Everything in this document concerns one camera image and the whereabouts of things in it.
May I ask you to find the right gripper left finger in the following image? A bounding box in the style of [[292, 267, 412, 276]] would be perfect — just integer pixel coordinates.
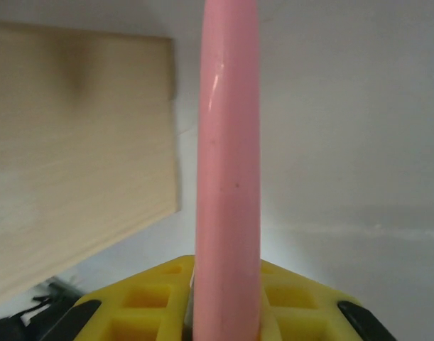
[[42, 254, 197, 341]]

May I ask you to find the cardboard box with neat tape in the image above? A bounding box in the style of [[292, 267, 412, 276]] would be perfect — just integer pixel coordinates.
[[0, 21, 183, 303]]

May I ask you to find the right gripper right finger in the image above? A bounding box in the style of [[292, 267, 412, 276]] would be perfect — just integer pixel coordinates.
[[261, 259, 395, 341]]

